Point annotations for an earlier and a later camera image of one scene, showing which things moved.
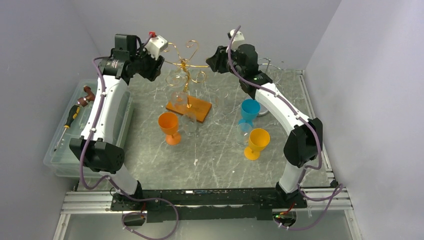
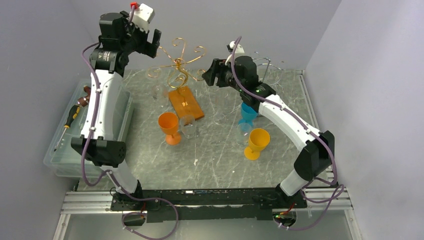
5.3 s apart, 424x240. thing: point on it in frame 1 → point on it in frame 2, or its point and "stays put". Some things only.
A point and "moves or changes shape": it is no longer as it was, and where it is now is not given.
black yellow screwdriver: (74, 116) stays put
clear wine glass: (177, 77) → (160, 91)
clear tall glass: (243, 132) stays put
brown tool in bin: (90, 96) stays put
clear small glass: (189, 124) stays put
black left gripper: (154, 72) → (144, 48)
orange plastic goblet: (168, 122) stays put
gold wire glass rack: (195, 109) moves or changes shape
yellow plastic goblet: (259, 139) stays put
